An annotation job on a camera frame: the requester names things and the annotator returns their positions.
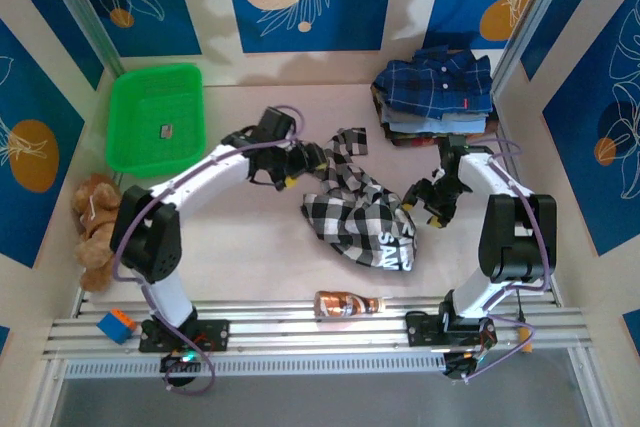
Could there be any aluminium corner post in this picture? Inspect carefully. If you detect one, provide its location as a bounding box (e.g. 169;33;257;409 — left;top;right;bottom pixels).
34;0;126;78
489;0;584;98

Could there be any black controller board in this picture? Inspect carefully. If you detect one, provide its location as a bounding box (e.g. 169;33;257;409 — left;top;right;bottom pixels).
442;350;485;381
159;350;202;374

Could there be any orange handled screwdriver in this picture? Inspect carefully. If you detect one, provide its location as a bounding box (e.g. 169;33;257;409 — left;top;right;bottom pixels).
514;291;534;354

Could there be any aluminium rail frame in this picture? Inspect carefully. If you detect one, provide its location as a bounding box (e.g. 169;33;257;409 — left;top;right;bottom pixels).
42;296;599;361

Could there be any blue orange toy block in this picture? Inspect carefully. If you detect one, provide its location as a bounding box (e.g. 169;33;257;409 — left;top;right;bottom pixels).
96;308;137;346

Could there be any brown plush teddy bear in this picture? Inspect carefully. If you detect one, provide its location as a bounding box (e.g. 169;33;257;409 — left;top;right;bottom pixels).
71;173;124;293

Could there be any brown drink bottle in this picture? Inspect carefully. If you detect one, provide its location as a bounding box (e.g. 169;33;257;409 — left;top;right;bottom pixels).
313;289;387;321

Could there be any white slotted cable duct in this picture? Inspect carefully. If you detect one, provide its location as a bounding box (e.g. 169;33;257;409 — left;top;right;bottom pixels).
63;352;446;379

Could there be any light blue folded shirt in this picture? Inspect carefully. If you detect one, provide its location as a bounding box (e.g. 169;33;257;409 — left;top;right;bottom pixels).
387;116;489;136

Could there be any black white checked shirt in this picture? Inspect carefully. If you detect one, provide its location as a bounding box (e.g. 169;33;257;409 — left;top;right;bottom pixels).
299;126;419;273

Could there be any green plastic basket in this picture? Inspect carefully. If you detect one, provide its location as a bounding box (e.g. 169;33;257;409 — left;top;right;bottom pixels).
105;63;207;179

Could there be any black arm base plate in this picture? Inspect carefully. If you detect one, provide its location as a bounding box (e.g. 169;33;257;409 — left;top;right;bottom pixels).
405;311;499;348
138;319;231;354

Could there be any blue plaid folded shirt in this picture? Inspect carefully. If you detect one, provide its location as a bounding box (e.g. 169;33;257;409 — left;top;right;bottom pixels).
373;45;494;121

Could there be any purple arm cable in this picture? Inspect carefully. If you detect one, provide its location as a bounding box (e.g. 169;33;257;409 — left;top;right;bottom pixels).
462;136;554;383
112;105;306;396

